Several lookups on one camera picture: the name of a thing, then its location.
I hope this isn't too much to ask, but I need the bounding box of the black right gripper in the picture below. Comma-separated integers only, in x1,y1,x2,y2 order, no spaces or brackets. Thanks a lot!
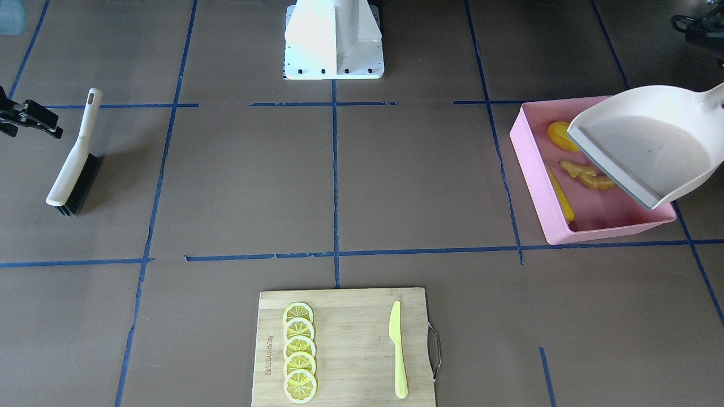
1,86,64,139

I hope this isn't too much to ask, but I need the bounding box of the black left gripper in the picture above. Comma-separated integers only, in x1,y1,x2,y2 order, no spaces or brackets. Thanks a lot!
671,8,723,62

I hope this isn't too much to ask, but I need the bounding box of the white hand brush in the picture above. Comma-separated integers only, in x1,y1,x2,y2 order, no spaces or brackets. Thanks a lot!
46,87,103,218

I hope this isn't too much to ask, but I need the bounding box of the beige plastic dustpan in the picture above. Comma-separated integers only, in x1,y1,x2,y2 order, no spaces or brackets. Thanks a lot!
568,84,723,209

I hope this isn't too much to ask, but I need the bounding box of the yellow toy pepper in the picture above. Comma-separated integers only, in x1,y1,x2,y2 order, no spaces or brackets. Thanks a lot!
546,121,580,152

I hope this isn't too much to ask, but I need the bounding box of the yellow toy corn cob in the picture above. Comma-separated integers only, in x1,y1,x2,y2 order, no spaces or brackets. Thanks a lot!
546,166,575,224

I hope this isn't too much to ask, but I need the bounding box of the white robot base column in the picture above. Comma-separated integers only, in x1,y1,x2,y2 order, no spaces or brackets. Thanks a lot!
283,1,385,80

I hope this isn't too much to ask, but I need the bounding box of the pink plastic bin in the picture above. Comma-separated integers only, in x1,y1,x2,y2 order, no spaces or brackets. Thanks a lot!
510,96,677,245

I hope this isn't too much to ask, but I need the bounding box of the lemon slice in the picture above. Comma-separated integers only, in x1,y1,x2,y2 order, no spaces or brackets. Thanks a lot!
283,335,317,360
283,317,316,341
283,351,317,375
283,369,318,404
282,302,314,324

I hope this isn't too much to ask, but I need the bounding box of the wooden cutting board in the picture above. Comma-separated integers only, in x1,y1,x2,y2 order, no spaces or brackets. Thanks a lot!
251,288,437,406

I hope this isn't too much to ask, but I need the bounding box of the yellow-green toy knife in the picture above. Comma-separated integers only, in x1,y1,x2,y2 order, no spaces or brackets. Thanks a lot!
388,300,409,400

